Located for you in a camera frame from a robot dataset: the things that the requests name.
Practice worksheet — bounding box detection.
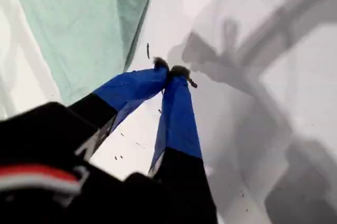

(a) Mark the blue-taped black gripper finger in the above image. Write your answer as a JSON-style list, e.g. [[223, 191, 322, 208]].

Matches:
[[67, 57, 169, 133], [147, 65, 219, 224]]

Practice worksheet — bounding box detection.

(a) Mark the pale green T-shirt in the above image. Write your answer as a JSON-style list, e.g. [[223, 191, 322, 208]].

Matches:
[[7, 0, 160, 105]]

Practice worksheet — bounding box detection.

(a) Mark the red and white wire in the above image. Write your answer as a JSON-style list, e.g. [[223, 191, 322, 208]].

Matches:
[[0, 165, 81, 191]]

